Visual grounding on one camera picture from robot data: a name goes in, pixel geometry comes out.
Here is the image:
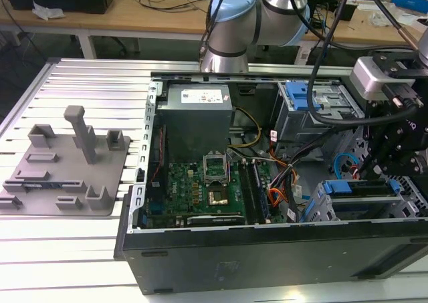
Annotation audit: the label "wooden desk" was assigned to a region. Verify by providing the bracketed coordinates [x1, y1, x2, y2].
[0, 0, 428, 54]

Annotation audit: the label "black RAM slot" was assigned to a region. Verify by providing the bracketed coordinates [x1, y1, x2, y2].
[239, 161, 260, 225]

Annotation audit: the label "blue drive latch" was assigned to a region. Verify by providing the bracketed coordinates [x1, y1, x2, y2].
[286, 81, 321, 112]

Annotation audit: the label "grey parts rack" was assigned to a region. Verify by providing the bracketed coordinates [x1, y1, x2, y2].
[0, 104, 132, 217]

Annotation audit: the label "green motherboard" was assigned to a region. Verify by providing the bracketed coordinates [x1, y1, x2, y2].
[146, 161, 285, 229]

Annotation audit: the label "grey metal disk bay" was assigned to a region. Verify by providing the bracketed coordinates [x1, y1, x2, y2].
[302, 179, 428, 222]

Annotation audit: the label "blue cardboard box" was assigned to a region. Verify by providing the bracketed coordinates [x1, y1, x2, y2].
[392, 0, 428, 13]

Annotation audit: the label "grey power supply unit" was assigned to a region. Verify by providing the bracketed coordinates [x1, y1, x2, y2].
[156, 83, 232, 159]

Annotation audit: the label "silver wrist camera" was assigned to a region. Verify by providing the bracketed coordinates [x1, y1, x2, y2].
[349, 56, 419, 102]

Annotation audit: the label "crumpled clear plastic bag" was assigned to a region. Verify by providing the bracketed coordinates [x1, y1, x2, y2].
[31, 1, 66, 21]

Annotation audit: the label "small black block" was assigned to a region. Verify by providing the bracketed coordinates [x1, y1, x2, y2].
[335, 1, 357, 21]

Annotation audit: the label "black graphics card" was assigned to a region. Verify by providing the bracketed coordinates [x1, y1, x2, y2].
[175, 215, 247, 227]

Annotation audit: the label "blue disk wire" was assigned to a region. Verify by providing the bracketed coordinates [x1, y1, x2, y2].
[333, 151, 361, 181]

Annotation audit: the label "metal socket cover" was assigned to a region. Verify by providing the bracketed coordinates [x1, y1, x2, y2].
[202, 151, 230, 186]

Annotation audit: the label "blue hanging cable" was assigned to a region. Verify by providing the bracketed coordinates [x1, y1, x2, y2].
[314, 7, 330, 62]

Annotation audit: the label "black PC case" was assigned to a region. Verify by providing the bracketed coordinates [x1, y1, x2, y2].
[113, 69, 428, 296]

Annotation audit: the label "grey metal drive cage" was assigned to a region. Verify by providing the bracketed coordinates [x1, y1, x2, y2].
[271, 82, 365, 143]

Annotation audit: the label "RAM stick in slot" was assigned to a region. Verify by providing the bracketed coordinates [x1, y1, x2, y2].
[252, 161, 272, 222]

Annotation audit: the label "yellow black power cable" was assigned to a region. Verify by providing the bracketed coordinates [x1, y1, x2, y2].
[227, 106, 262, 148]

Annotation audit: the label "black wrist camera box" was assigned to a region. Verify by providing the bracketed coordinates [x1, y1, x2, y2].
[413, 152, 428, 184]

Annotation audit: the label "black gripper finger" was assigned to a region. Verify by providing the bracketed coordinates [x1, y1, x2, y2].
[359, 115, 399, 181]
[366, 155, 419, 183]

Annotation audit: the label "orange red wire bundle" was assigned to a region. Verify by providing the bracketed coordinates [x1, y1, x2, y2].
[267, 167, 298, 215]

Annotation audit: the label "black wire bundle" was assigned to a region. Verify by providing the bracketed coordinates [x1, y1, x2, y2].
[269, 138, 338, 223]

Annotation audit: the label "black cable copper plug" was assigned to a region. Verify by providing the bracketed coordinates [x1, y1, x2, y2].
[363, 0, 423, 52]

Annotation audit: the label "thick black camera cable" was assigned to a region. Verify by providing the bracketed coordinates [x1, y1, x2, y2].
[306, 0, 369, 127]

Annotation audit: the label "clear plastic wrap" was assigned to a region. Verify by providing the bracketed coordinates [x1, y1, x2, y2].
[369, 10, 394, 26]

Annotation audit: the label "thin black cables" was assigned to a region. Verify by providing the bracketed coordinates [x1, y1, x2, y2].
[199, 0, 232, 62]

